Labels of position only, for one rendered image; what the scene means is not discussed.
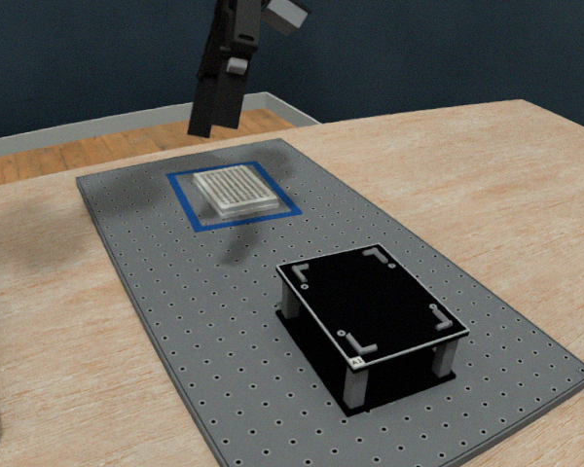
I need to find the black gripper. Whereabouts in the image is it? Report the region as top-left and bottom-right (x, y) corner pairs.
(187, 0), (261, 138)

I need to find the blue tape square outline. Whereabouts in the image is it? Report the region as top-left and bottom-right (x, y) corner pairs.
(166, 161), (304, 233)

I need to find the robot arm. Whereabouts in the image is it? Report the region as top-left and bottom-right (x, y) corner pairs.
(260, 0), (311, 36)

